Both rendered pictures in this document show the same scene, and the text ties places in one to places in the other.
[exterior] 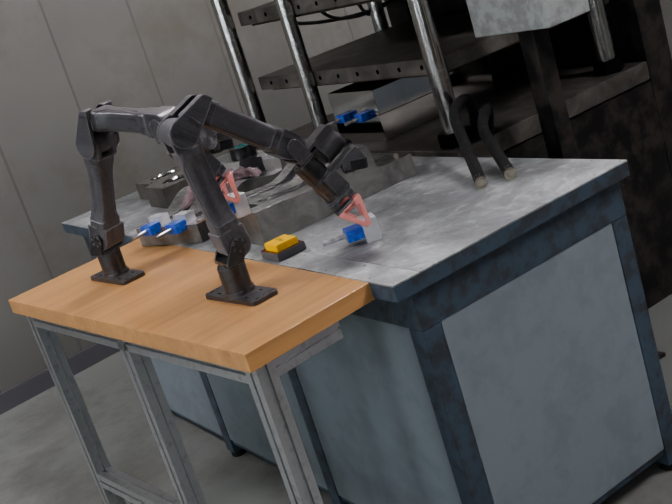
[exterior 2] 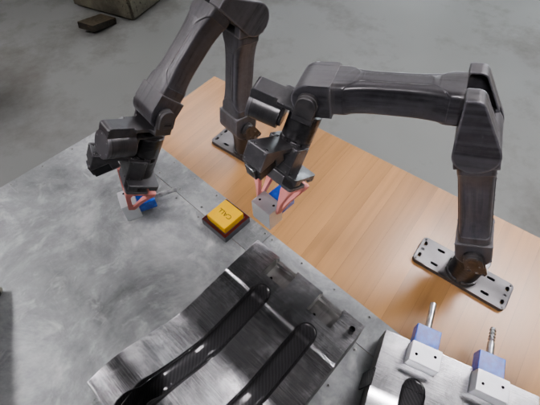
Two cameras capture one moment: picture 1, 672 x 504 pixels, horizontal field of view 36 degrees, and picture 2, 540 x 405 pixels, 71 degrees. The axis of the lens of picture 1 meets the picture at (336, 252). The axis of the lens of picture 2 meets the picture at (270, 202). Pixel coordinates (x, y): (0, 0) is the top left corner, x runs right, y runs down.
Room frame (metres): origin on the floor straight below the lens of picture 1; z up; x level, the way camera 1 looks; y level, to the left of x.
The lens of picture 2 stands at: (2.89, 0.06, 1.55)
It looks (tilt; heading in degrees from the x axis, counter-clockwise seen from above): 54 degrees down; 162
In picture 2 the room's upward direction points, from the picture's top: straight up
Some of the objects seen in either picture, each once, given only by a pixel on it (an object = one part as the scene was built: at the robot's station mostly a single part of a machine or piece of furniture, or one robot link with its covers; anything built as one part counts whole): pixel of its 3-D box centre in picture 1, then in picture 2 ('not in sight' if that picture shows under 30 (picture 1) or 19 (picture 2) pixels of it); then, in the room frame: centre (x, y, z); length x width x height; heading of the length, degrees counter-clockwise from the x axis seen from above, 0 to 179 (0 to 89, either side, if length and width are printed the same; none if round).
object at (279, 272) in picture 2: not in sight; (280, 276); (2.59, 0.18, 0.87); 0.05 x 0.05 x 0.04; 29
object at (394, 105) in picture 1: (412, 92); not in sight; (3.61, -0.42, 0.87); 0.50 x 0.27 x 0.17; 119
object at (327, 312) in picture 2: not in sight; (325, 312); (2.69, 0.24, 0.87); 0.05 x 0.05 x 0.04; 29
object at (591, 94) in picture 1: (429, 117); not in sight; (3.70, -0.47, 0.76); 1.30 x 0.84 x 0.06; 29
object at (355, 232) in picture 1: (349, 234); (149, 198); (2.28, -0.04, 0.83); 0.13 x 0.05 x 0.05; 97
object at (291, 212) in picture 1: (310, 182); (210, 388); (2.75, 0.01, 0.87); 0.50 x 0.26 x 0.14; 119
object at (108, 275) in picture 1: (112, 263); (468, 264); (2.67, 0.57, 0.84); 0.20 x 0.07 x 0.08; 35
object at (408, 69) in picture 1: (420, 43); not in sight; (3.72, -0.51, 1.02); 1.10 x 0.74 x 0.05; 29
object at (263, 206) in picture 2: (220, 211); (283, 196); (2.45, 0.24, 0.93); 0.13 x 0.05 x 0.05; 117
